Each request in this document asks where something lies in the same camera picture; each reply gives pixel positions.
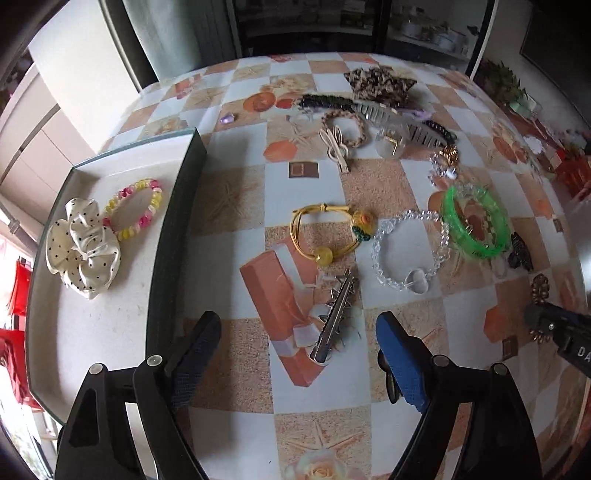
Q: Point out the dark display cabinet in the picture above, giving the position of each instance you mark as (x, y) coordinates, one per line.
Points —
(323, 27)

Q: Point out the silver spiked hair clip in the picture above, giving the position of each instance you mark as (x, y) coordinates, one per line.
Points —
(332, 323)

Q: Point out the pale purple hair clip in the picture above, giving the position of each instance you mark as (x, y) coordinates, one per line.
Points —
(415, 112)

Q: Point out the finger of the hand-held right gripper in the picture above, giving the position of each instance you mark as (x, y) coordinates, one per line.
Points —
(549, 321)

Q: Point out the cream bow hair clip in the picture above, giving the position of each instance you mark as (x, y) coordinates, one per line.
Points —
(339, 159)

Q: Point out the leopard print scrunchie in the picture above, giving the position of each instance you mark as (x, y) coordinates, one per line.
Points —
(378, 83)

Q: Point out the bronze filigree hair ornament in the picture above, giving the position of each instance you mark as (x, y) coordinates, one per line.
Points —
(539, 288)

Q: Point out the clear rhinestone hair piece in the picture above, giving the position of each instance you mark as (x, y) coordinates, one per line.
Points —
(438, 170)

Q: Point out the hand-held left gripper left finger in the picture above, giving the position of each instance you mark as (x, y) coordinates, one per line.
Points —
(196, 360)

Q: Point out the black glasses-shaped hair clip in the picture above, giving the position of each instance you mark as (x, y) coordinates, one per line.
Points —
(392, 390)

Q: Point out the black toothed hair clip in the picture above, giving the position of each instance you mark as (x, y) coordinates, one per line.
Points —
(441, 130)

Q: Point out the white cabinet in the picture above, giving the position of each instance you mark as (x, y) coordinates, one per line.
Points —
(55, 115)

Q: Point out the red flower box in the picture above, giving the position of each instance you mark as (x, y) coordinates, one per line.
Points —
(575, 173)

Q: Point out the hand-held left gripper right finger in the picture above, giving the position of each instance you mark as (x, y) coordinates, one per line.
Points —
(401, 364)

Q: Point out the green translucent bangle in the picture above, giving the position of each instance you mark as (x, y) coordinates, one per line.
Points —
(450, 217)

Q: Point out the green potted plant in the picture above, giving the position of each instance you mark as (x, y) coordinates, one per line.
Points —
(501, 81)

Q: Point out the white pot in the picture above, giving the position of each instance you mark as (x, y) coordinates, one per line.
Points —
(450, 40)
(413, 28)

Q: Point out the small black claw clip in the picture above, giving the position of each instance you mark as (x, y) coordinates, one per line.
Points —
(521, 254)

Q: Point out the small purple gem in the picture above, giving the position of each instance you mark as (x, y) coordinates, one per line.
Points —
(228, 119)

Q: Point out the grey tray with dark rim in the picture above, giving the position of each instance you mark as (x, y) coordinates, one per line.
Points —
(92, 323)

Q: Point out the dark beaded hair clip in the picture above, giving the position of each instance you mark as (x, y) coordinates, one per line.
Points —
(323, 100)

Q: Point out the large clear claw clip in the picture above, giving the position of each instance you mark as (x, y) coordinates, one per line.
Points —
(392, 138)

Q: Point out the white polka dot scrunchie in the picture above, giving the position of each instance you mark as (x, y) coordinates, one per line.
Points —
(83, 249)

